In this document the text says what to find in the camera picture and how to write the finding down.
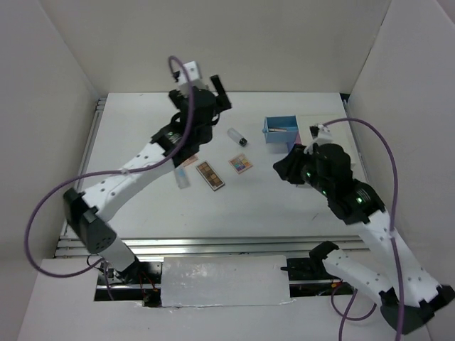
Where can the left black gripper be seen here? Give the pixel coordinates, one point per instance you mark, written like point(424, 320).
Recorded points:
point(222, 102)

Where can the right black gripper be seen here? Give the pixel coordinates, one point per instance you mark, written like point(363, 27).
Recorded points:
point(296, 170)

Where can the blue drawer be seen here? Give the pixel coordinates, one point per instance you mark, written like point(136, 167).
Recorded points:
point(287, 122)

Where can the beige lipstick tube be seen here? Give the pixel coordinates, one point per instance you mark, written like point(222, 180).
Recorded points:
point(278, 130)

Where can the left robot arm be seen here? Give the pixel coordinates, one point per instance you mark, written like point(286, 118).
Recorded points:
point(88, 212)

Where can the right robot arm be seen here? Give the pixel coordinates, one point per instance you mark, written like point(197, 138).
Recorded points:
point(407, 294)

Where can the clear bottle black cap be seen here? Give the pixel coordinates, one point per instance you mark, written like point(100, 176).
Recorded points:
point(237, 137)

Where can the colourful square eyeshadow palette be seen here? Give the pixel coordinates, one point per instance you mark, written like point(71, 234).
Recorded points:
point(240, 163)

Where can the white drawer cabinet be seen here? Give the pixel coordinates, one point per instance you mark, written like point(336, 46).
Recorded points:
point(340, 132)

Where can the peach four-pan palette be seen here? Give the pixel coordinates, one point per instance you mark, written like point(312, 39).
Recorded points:
point(190, 160)

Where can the brown long eyeshadow palette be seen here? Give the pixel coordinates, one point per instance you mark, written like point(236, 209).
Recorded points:
point(210, 176)

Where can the clear bottle blue label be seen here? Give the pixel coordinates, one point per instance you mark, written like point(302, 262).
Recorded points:
point(181, 177)

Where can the white cover plate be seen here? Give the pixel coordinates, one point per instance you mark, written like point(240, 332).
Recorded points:
point(200, 282)

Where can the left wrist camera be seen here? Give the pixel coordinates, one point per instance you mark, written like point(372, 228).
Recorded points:
point(195, 76)

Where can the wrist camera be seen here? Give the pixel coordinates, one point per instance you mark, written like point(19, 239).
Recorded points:
point(195, 76)
point(321, 135)

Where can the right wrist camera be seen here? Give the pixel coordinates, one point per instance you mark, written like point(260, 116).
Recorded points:
point(321, 135)

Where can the aluminium rail frame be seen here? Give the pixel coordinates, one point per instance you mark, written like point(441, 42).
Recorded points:
point(255, 211)

